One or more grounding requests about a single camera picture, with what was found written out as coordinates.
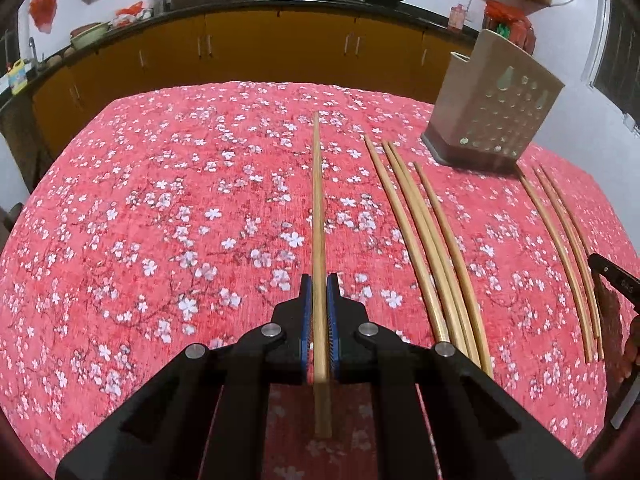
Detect lower wooden kitchen cabinets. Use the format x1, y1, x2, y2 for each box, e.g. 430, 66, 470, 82
32, 8, 475, 156

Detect red floral tablecloth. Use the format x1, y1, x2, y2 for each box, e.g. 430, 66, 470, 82
1, 82, 634, 472

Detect right window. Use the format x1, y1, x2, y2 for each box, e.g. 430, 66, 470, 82
594, 0, 640, 127

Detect beige perforated utensil holder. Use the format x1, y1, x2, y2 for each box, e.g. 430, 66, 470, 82
421, 29, 564, 174

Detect red bags and boxes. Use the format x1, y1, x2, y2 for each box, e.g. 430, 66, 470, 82
483, 0, 536, 55

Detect pink bottle on counter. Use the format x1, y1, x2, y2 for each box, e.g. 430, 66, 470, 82
447, 3, 466, 32

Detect yellow detergent bottle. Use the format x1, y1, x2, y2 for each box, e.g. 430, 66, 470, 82
8, 58, 28, 96

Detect green basin on counter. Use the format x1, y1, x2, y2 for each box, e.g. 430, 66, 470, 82
70, 22, 110, 50

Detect orange plastic bag on counter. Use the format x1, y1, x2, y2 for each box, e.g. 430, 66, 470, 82
112, 0, 152, 28

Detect red plastic bag on wall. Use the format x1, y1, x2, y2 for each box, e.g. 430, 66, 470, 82
29, 0, 58, 34

